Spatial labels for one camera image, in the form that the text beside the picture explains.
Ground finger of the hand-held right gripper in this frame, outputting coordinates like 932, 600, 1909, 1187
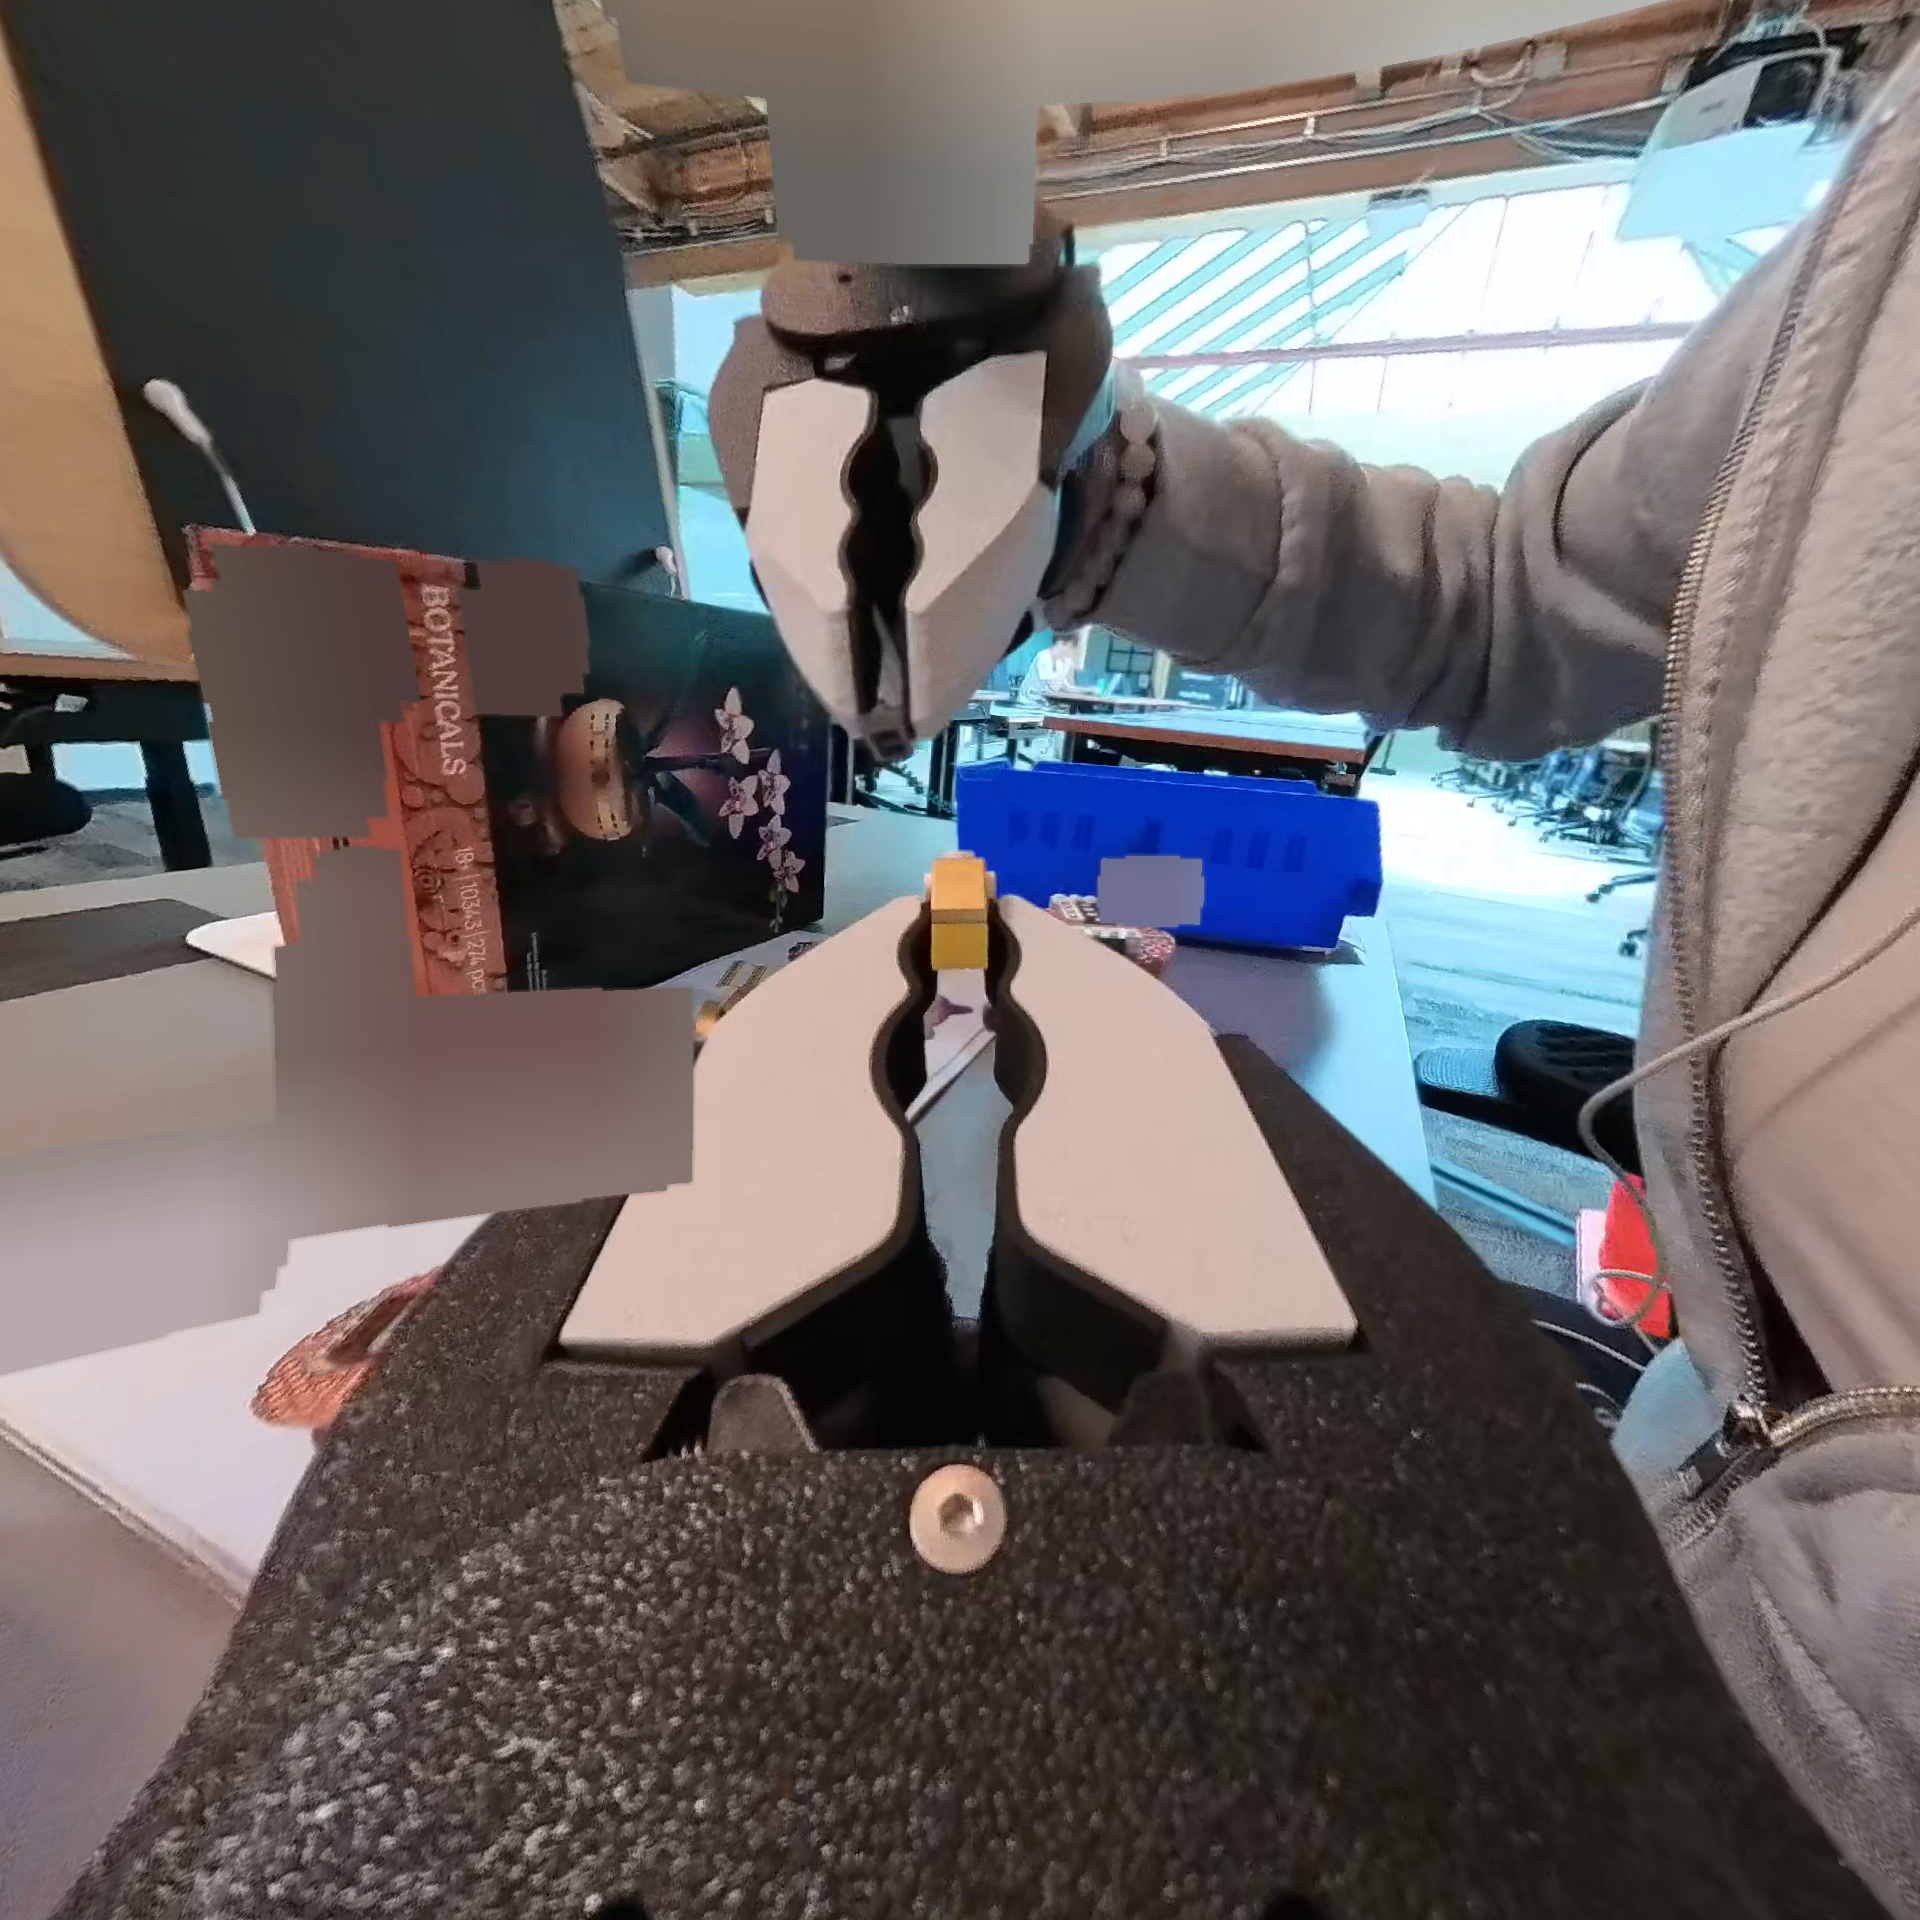
891, 354, 1058, 752
746, 383, 904, 752

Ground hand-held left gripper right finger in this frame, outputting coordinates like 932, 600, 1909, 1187
995, 895, 1370, 1416

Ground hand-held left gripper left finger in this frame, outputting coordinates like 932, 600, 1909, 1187
555, 895, 938, 1375

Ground brick pot model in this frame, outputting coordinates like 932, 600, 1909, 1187
1051, 922, 1183, 980

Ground small yellow brick piece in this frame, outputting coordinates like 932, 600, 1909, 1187
928, 855, 1000, 976

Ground background office desks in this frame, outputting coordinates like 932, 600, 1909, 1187
960, 685, 1384, 788

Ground black flower print box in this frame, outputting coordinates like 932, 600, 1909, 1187
187, 525, 837, 998

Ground blue plastic bin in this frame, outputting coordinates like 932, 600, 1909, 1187
956, 758, 1386, 955

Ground black mesh chair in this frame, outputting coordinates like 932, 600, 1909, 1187
1492, 1021, 1643, 1148

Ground black panel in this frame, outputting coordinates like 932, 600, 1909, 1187
0, 0, 676, 600

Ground white gooseneck microphone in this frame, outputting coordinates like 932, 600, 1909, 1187
141, 379, 261, 538

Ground white instruction booklet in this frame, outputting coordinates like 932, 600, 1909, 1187
0, 931, 1037, 1597

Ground curved wooden board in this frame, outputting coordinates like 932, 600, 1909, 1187
0, 32, 196, 677

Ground black office chair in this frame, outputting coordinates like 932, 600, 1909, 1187
0, 685, 99, 856

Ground white bead bracelet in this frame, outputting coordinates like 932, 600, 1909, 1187
1043, 399, 1165, 637

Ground white earphone cable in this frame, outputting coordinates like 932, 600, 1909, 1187
1572, 901, 1920, 1328

